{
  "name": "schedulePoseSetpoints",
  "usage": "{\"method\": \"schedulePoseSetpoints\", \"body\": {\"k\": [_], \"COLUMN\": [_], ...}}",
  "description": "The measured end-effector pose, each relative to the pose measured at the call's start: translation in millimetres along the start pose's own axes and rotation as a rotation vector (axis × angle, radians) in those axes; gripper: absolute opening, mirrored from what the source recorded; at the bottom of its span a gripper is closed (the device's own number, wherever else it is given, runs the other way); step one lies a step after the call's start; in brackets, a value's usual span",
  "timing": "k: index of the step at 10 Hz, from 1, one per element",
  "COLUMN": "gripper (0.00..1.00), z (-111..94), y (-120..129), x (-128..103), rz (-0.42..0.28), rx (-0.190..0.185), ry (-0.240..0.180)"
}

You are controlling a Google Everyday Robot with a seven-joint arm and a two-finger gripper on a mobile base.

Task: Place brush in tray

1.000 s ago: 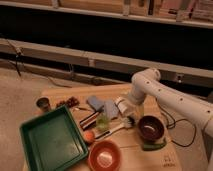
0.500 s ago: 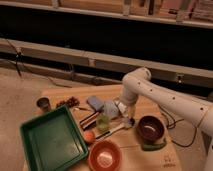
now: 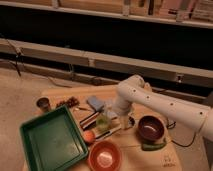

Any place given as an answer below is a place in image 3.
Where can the pale translucent gripper body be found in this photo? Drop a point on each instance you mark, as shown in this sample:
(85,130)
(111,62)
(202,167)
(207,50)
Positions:
(125,122)

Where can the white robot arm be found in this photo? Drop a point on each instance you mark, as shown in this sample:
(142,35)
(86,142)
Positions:
(195,116)

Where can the green plastic tray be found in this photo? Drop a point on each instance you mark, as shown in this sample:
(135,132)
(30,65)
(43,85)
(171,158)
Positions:
(52,142)

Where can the blue grey cloth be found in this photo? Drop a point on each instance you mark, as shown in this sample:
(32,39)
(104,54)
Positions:
(108,111)

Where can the small green cup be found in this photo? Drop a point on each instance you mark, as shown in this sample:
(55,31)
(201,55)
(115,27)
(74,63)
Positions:
(102,123)

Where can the dark purple bowl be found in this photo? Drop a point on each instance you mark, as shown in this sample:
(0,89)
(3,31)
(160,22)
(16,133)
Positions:
(150,128)

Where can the green cucumber toy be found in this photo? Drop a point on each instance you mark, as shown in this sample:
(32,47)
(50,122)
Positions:
(154,147)

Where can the wooden cutting board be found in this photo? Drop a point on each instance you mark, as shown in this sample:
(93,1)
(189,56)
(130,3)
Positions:
(133,157)

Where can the blue sponge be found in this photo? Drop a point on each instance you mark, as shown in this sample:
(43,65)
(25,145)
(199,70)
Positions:
(95,103)

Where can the orange ball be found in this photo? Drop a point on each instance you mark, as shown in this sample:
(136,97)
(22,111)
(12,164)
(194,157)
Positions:
(89,136)

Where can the orange plastic bowl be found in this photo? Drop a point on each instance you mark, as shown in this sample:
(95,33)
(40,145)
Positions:
(104,156)

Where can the small metal spoon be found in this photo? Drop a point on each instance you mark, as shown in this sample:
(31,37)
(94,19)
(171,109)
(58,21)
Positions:
(81,108)

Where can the red grapes toy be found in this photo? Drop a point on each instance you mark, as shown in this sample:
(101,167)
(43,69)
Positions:
(71,102)

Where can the dark metal cup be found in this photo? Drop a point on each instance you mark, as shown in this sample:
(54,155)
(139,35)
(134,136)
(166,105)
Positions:
(43,104)

